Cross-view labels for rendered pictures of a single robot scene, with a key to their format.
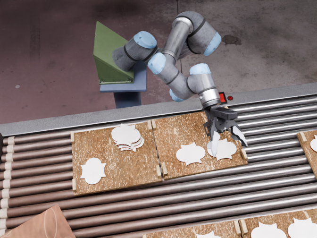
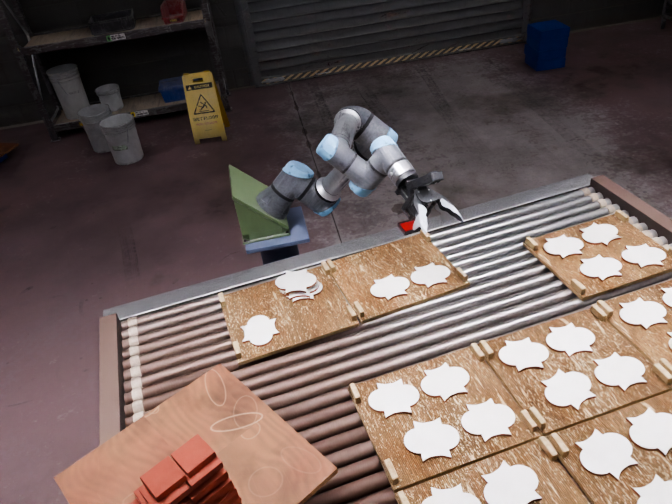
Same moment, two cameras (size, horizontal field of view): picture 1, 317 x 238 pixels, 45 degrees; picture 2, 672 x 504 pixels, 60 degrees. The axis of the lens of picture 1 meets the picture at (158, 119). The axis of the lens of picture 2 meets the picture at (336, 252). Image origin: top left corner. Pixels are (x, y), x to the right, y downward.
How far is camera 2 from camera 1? 0.63 m
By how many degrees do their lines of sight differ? 17
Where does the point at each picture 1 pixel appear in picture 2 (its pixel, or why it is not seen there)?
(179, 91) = (362, 177)
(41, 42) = (139, 255)
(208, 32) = (380, 126)
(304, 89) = (517, 199)
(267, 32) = (449, 192)
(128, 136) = (300, 281)
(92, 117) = (243, 276)
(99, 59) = (241, 203)
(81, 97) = not seen: hidden behind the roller
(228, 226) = (465, 355)
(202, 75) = (387, 146)
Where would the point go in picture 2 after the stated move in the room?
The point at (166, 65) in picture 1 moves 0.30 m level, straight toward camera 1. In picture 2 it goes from (340, 145) to (360, 194)
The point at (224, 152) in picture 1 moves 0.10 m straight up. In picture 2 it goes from (434, 277) to (434, 254)
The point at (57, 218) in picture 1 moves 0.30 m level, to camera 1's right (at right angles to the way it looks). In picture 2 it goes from (224, 379) to (328, 355)
